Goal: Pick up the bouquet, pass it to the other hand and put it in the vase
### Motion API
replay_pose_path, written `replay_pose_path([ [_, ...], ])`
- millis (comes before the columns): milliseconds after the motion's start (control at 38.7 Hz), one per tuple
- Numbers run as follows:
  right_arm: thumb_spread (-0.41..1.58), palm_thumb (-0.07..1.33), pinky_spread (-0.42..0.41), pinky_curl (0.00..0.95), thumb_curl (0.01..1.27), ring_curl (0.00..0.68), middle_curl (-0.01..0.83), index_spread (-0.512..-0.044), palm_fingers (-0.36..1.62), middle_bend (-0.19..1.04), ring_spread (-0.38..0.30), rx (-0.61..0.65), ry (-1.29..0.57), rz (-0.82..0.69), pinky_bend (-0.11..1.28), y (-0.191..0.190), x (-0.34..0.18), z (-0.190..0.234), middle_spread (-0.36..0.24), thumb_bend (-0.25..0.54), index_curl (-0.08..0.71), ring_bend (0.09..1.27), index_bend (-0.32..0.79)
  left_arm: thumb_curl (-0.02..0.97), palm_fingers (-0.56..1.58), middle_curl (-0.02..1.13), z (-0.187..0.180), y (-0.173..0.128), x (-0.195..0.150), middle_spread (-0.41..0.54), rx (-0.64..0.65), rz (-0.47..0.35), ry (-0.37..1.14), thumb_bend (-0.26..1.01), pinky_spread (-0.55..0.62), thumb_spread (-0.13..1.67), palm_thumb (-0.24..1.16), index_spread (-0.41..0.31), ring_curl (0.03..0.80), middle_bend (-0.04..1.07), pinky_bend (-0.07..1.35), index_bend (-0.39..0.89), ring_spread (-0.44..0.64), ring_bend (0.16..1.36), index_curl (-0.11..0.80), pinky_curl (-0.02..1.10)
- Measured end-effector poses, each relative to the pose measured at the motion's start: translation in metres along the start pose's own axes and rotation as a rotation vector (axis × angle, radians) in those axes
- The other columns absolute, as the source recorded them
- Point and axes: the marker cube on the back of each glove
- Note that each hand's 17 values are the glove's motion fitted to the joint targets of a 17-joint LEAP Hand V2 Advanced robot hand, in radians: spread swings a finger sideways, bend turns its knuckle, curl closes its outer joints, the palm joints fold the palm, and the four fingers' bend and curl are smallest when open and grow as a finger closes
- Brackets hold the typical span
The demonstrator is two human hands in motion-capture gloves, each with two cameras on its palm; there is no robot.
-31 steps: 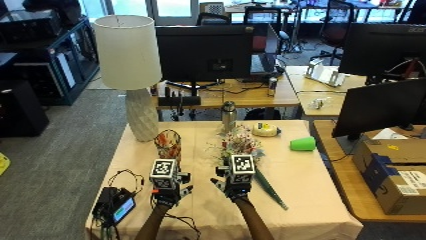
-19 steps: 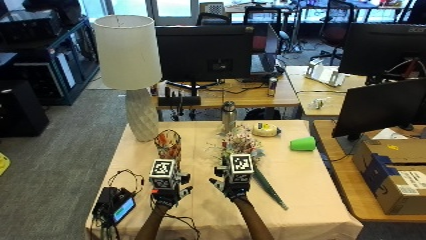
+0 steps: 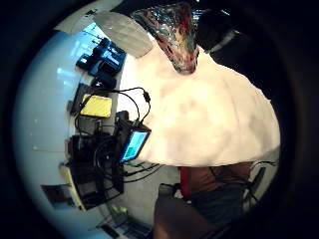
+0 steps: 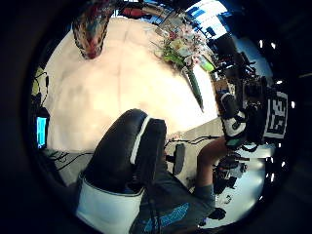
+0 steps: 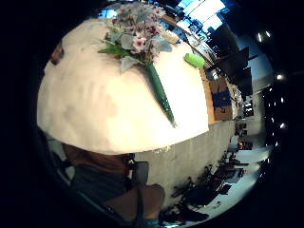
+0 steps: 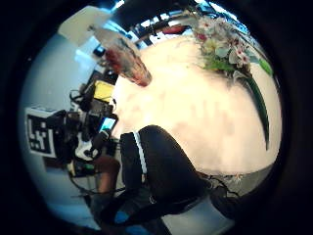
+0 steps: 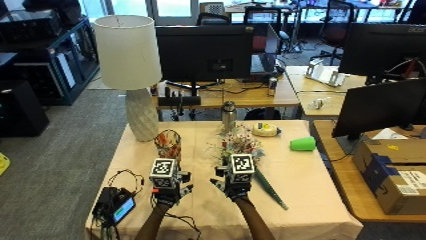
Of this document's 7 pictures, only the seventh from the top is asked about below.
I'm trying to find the person's left hand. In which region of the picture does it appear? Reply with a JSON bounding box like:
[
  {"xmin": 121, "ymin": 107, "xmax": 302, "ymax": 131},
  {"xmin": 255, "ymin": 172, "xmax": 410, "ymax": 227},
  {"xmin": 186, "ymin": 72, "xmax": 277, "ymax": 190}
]
[{"xmin": 149, "ymin": 169, "xmax": 194, "ymax": 207}]

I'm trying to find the yellow object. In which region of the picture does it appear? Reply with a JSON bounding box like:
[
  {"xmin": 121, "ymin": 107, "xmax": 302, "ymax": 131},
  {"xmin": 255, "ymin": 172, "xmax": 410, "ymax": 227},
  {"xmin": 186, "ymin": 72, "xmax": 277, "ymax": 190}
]
[{"xmin": 0, "ymin": 152, "xmax": 12, "ymax": 177}]

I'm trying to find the black computer tower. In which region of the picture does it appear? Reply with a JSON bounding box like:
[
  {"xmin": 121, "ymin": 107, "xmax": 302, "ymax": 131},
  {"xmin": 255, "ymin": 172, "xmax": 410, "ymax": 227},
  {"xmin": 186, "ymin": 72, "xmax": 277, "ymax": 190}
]
[{"xmin": 0, "ymin": 79, "xmax": 50, "ymax": 138}]

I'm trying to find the green plastic cup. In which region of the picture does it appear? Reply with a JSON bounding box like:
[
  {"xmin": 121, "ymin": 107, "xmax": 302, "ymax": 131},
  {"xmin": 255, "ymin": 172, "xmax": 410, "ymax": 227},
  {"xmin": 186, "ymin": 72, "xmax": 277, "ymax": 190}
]
[{"xmin": 289, "ymin": 135, "xmax": 318, "ymax": 152}]

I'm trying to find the person's right hand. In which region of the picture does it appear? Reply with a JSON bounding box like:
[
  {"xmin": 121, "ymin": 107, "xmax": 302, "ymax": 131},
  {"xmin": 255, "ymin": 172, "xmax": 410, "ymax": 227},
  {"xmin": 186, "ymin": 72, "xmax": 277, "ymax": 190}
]
[{"xmin": 209, "ymin": 165, "xmax": 257, "ymax": 202}]

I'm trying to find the silver drink can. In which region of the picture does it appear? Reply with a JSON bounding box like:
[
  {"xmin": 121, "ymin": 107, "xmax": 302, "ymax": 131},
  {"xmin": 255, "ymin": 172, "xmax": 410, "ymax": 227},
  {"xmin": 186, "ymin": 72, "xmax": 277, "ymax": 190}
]
[{"xmin": 266, "ymin": 76, "xmax": 279, "ymax": 98}]

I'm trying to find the black looped cable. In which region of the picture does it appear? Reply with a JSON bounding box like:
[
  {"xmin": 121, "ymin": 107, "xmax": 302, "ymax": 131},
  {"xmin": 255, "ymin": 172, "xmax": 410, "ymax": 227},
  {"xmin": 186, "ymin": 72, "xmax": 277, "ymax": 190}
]
[{"xmin": 106, "ymin": 168, "xmax": 146, "ymax": 196}]

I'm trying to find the black shelf unit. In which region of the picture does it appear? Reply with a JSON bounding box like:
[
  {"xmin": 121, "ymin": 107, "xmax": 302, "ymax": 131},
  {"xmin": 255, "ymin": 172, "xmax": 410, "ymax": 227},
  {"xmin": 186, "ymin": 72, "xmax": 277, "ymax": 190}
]
[{"xmin": 0, "ymin": 9, "xmax": 101, "ymax": 107}]

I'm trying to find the white plastic stand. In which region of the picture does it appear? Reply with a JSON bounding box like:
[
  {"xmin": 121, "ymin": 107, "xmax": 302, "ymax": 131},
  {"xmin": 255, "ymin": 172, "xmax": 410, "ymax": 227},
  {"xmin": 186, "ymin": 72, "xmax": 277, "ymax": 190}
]
[{"xmin": 305, "ymin": 57, "xmax": 347, "ymax": 88}]

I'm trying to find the steel water bottle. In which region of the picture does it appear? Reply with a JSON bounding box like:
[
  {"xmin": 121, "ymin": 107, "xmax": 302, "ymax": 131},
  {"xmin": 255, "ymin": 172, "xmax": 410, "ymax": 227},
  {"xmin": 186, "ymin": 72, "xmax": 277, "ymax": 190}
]
[{"xmin": 220, "ymin": 100, "xmax": 238, "ymax": 135}]

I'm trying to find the beige tablecloth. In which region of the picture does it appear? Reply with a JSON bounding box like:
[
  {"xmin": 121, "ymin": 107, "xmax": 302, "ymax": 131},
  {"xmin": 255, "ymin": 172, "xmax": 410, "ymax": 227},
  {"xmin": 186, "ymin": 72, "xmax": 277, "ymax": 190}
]
[{"xmin": 84, "ymin": 119, "xmax": 365, "ymax": 240}]

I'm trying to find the flower bouquet with green stems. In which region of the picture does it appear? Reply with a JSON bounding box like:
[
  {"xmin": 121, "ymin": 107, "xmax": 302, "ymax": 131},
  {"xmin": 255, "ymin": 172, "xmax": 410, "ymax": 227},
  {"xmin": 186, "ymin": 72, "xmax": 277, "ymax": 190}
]
[{"xmin": 206, "ymin": 124, "xmax": 290, "ymax": 212}]

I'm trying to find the brown cardboard box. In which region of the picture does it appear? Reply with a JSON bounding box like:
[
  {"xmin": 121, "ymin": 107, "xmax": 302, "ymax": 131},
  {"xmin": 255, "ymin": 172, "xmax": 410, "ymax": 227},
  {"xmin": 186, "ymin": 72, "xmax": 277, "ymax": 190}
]
[{"xmin": 351, "ymin": 137, "xmax": 426, "ymax": 216}]

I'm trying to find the open laptop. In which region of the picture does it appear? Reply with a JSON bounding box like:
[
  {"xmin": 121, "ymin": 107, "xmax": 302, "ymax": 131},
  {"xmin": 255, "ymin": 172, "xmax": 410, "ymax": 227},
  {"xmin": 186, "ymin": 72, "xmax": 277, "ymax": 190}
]
[{"xmin": 249, "ymin": 22, "xmax": 282, "ymax": 76}]

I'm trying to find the black device with blue screen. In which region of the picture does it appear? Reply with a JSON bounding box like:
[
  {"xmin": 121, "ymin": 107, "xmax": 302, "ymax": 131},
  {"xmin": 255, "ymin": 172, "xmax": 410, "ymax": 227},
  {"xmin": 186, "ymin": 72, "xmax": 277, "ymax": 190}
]
[{"xmin": 92, "ymin": 185, "xmax": 137, "ymax": 226}]

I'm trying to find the black computer monitor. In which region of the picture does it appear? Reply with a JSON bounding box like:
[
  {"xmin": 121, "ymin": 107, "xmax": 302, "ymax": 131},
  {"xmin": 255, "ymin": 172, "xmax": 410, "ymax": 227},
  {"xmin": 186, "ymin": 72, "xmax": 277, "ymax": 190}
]
[
  {"xmin": 330, "ymin": 77, "xmax": 426, "ymax": 141},
  {"xmin": 154, "ymin": 24, "xmax": 255, "ymax": 98},
  {"xmin": 338, "ymin": 22, "xmax": 426, "ymax": 84}
]

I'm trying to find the small white gadget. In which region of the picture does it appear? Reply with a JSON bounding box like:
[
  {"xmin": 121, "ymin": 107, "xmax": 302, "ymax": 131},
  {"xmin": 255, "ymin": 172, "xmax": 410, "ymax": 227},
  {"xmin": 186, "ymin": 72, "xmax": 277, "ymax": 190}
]
[{"xmin": 307, "ymin": 96, "xmax": 334, "ymax": 111}]

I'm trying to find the white marker cube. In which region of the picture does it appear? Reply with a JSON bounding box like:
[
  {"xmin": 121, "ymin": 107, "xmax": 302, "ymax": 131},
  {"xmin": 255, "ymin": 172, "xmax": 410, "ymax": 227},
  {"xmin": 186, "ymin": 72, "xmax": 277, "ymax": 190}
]
[
  {"xmin": 149, "ymin": 157, "xmax": 180, "ymax": 190},
  {"xmin": 228, "ymin": 153, "xmax": 257, "ymax": 185}
]

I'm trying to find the white table lamp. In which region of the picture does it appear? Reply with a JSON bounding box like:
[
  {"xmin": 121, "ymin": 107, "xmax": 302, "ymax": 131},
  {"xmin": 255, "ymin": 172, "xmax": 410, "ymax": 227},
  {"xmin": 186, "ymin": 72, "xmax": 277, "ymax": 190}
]
[{"xmin": 92, "ymin": 14, "xmax": 164, "ymax": 143}]

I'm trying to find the wooden desk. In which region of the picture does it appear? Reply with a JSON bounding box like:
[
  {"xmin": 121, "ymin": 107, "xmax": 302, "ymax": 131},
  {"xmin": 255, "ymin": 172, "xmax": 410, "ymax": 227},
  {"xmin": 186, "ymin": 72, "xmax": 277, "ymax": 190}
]
[
  {"xmin": 152, "ymin": 77, "xmax": 302, "ymax": 110},
  {"xmin": 311, "ymin": 119, "xmax": 426, "ymax": 224},
  {"xmin": 283, "ymin": 64, "xmax": 370, "ymax": 118}
]

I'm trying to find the white paper sheet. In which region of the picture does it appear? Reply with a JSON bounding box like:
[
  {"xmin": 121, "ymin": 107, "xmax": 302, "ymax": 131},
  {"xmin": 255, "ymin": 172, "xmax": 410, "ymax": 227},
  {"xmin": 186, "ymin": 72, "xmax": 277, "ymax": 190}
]
[{"xmin": 371, "ymin": 127, "xmax": 409, "ymax": 141}]

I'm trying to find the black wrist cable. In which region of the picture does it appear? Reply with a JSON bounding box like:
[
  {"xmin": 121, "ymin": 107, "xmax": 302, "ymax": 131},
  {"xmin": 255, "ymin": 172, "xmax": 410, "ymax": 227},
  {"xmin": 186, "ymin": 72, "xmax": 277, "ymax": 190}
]
[{"xmin": 162, "ymin": 211, "xmax": 202, "ymax": 240}]

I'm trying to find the black power strip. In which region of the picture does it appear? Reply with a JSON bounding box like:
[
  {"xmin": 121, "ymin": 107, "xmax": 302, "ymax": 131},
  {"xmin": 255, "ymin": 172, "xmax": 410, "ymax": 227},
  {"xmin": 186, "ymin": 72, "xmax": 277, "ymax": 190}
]
[{"xmin": 156, "ymin": 95, "xmax": 202, "ymax": 108}]

